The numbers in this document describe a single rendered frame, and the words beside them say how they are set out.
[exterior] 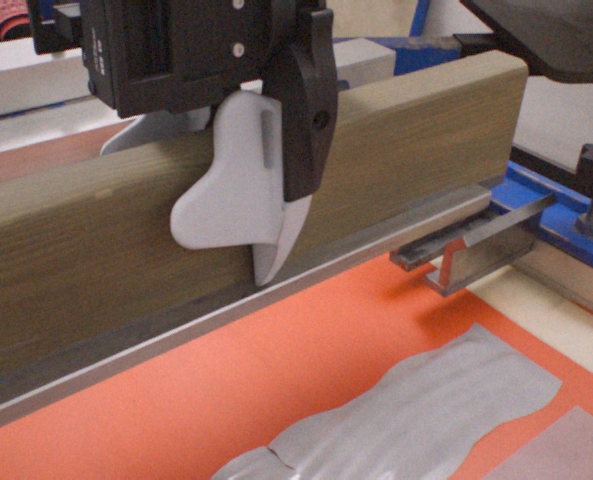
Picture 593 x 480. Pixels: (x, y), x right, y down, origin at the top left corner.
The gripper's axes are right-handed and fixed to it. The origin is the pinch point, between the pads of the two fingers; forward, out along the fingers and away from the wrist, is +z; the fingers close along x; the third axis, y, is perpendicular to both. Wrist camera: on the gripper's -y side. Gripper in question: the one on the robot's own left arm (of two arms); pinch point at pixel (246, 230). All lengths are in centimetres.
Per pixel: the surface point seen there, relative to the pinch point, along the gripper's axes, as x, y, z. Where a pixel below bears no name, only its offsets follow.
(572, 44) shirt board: -31, -78, 14
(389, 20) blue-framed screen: -175, -191, 65
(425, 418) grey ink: 5.7, -8.7, 13.1
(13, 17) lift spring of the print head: -46.3, -5.5, 3.0
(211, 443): -0.4, 2.1, 13.5
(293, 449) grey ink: 2.9, -1.1, 13.2
